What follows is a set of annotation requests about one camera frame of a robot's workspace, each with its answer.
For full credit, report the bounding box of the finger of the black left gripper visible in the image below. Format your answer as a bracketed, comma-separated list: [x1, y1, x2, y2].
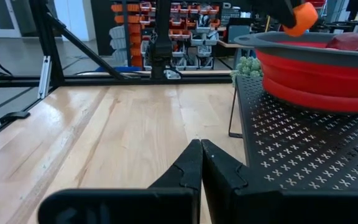
[253, 0, 298, 29]

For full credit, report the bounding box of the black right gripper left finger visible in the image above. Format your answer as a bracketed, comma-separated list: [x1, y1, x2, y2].
[38, 139, 203, 224]

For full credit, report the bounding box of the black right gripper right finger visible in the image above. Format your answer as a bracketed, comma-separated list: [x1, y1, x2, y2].
[201, 139, 358, 224]

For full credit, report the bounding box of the orange tangerine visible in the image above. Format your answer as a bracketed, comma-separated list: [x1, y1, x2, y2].
[282, 1, 319, 38]

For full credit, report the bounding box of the dark red plum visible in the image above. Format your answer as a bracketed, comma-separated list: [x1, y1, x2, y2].
[325, 32, 358, 51]

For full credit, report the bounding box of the red collapsible bowl grey rim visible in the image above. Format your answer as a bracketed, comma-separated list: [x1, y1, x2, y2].
[233, 30, 358, 114]

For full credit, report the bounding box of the green artificial succulent plant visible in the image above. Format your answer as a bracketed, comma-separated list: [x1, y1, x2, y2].
[230, 55, 264, 85]

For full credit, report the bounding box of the black perforated metal shelf riser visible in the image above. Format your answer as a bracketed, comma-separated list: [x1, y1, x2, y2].
[227, 76, 358, 192]

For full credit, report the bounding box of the parts bin rack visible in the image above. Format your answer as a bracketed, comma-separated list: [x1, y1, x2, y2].
[109, 0, 222, 72]

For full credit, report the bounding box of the black table clamp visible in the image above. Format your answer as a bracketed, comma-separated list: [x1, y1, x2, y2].
[0, 111, 31, 125]

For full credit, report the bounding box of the white door with glass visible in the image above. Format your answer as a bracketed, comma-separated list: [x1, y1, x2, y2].
[0, 0, 23, 39]

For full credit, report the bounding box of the silver aluminium bracket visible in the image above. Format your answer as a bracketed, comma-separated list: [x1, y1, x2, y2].
[37, 55, 53, 100]

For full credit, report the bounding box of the black aluminium table frame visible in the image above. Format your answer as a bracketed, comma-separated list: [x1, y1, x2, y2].
[0, 0, 232, 147]

